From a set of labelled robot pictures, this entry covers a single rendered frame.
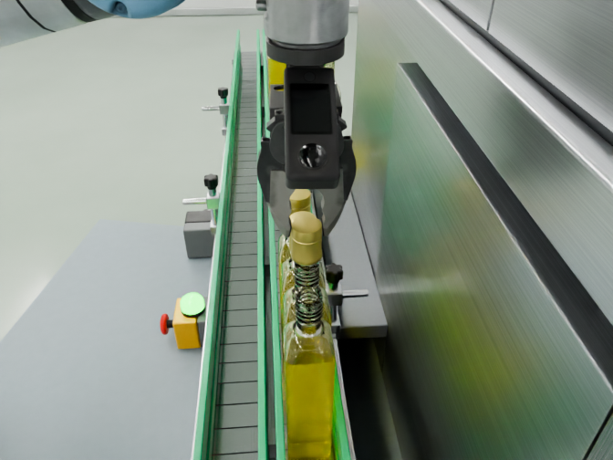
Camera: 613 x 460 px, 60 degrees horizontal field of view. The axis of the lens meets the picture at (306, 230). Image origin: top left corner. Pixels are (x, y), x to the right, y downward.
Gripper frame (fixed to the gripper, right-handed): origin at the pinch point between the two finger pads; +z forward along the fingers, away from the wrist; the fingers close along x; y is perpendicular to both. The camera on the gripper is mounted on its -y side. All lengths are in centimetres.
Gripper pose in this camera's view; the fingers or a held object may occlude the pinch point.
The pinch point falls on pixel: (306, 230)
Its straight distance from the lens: 58.1
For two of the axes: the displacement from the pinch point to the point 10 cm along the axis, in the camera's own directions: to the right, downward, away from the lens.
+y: -0.5, -5.9, 8.0
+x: -10.0, 0.3, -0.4
